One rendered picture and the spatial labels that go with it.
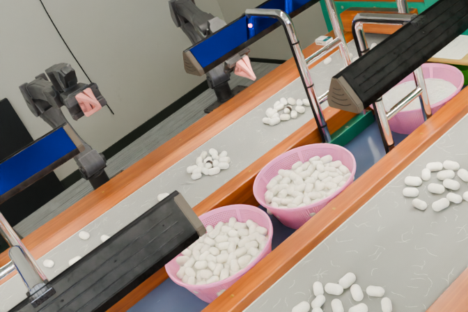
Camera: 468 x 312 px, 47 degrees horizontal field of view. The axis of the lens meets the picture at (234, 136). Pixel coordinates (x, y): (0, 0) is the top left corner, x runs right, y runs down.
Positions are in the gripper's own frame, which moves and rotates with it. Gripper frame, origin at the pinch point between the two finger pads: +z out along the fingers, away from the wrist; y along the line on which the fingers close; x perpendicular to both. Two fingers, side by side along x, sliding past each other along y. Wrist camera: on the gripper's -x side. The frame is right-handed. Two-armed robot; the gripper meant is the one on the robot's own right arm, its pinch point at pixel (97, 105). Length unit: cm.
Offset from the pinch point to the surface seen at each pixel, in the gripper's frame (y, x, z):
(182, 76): 129, 85, -196
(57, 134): -15.2, -2.8, 9.7
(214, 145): 28.5, 33.4, -3.5
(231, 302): -13, 30, 55
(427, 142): 48, 31, 61
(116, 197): -4.6, 32.1, -12.8
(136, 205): -3.3, 33.4, -3.8
